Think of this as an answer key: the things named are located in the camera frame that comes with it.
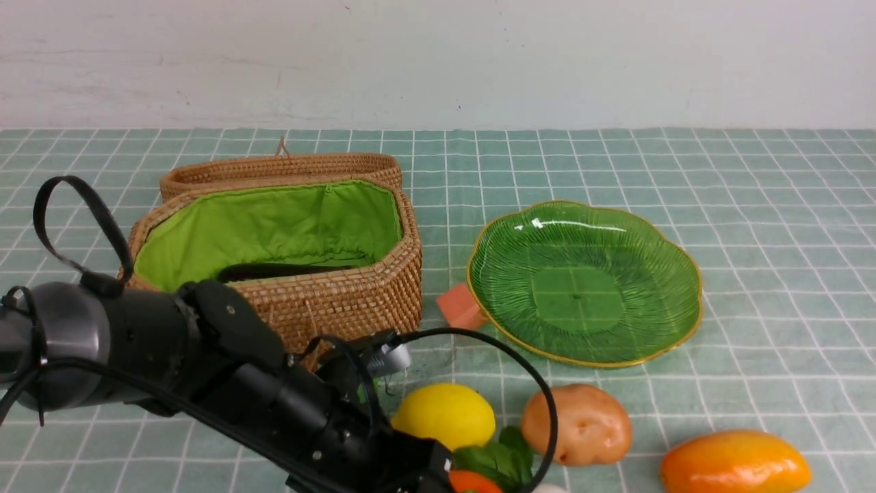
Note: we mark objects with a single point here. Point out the brown potato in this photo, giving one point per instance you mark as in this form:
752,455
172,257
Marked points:
593,428

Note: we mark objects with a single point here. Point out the dark purple eggplant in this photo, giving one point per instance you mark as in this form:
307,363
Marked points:
239,273

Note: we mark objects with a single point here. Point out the orange yellow mango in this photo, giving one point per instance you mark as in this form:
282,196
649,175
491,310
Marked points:
737,460

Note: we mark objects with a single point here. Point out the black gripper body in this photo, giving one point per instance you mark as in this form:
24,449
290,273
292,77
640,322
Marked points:
324,441

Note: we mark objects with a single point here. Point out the green glass leaf plate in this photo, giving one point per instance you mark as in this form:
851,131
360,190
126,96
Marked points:
586,286

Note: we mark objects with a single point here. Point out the woven rattan basket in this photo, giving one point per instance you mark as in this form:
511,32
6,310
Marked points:
329,221

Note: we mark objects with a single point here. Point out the white cucumber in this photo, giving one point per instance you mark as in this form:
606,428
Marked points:
548,488

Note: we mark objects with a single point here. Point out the orange foam cube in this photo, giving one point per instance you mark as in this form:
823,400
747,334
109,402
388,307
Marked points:
460,308

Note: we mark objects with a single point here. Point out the yellow lemon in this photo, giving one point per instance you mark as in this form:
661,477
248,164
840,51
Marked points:
453,414

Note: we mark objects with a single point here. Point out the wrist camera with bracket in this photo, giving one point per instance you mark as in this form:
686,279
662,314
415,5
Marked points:
384,353

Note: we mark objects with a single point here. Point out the orange persimmon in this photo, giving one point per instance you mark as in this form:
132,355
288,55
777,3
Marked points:
466,481

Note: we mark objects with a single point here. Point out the green leafy vegetable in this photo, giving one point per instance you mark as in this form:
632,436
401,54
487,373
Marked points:
508,461

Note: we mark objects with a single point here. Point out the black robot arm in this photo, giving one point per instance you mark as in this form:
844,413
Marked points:
205,352

